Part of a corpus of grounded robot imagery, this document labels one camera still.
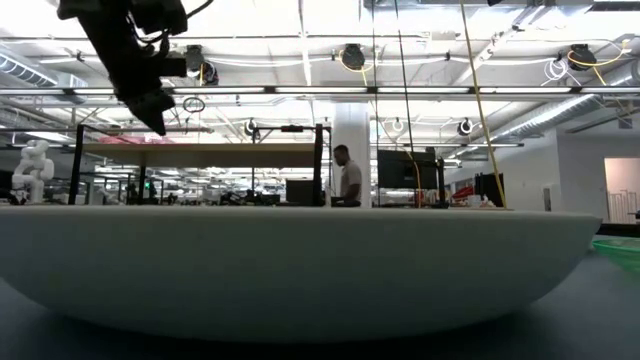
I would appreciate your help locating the wooden shelf with black frame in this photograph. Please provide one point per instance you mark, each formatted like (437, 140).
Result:
(200, 155)

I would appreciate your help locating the green transparent plate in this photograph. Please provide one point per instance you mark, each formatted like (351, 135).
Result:
(622, 250)

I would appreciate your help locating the large white plate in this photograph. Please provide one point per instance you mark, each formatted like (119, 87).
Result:
(300, 275)

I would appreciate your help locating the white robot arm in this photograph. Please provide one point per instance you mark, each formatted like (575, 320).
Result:
(32, 170)

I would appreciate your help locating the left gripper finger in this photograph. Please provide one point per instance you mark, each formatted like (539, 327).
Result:
(150, 112)

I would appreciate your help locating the long ceiling light strip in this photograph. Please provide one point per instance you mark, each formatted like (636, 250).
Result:
(320, 90)

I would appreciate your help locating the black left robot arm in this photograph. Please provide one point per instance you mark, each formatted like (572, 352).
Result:
(100, 7)

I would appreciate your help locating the person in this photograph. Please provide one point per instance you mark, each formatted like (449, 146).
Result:
(350, 180)

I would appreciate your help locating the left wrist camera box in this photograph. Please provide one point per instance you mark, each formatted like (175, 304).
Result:
(174, 67)

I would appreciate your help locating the white pillar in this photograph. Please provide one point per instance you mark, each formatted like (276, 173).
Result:
(357, 125)

